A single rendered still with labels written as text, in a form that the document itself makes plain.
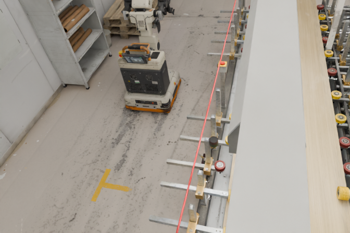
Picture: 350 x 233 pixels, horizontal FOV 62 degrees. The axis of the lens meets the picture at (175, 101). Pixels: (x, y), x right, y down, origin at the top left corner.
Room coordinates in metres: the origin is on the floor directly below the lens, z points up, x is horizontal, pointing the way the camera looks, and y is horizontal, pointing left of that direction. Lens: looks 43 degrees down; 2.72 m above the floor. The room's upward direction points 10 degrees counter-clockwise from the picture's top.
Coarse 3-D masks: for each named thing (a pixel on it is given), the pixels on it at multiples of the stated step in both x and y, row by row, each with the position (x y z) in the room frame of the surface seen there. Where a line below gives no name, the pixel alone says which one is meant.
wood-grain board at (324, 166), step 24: (312, 0) 3.38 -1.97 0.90; (312, 24) 2.82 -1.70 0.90; (312, 48) 2.38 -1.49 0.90; (312, 72) 2.02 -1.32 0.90; (312, 96) 1.72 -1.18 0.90; (312, 120) 1.46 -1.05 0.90; (312, 144) 1.24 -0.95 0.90; (336, 144) 1.20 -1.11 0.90; (312, 168) 1.04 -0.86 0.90; (336, 168) 1.01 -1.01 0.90; (312, 192) 0.87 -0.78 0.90; (312, 216) 0.72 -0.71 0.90; (336, 216) 0.70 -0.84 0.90
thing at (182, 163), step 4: (168, 160) 1.35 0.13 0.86; (172, 160) 1.34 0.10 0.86; (176, 160) 1.34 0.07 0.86; (172, 164) 1.32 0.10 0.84; (176, 164) 1.31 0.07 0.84; (180, 164) 1.30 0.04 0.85; (184, 164) 1.29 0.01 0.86; (188, 164) 1.28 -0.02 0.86; (192, 164) 1.27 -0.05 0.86; (196, 164) 1.27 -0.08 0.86; (200, 164) 1.26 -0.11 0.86; (204, 164) 1.25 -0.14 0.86; (196, 168) 1.25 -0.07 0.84; (200, 168) 1.24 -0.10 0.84; (212, 168) 1.21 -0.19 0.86
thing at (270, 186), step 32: (288, 0) 0.50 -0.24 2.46; (256, 32) 0.41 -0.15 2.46; (288, 32) 0.39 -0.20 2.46; (256, 64) 0.33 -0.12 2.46; (288, 64) 0.31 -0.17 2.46; (256, 96) 0.26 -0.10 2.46; (288, 96) 0.25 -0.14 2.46; (256, 128) 0.21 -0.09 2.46; (288, 128) 0.20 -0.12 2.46; (256, 160) 0.17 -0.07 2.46; (288, 160) 0.16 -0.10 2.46; (256, 192) 0.13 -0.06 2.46; (288, 192) 0.13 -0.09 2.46; (256, 224) 0.10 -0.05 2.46; (288, 224) 0.10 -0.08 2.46
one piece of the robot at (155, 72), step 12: (132, 48) 2.86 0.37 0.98; (144, 48) 2.81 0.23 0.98; (120, 60) 2.93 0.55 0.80; (156, 60) 2.79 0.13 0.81; (132, 72) 2.88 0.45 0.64; (144, 72) 2.82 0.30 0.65; (156, 72) 2.77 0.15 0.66; (132, 84) 2.90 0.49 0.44; (144, 84) 2.84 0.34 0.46; (156, 84) 2.78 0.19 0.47; (168, 84) 2.90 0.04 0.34
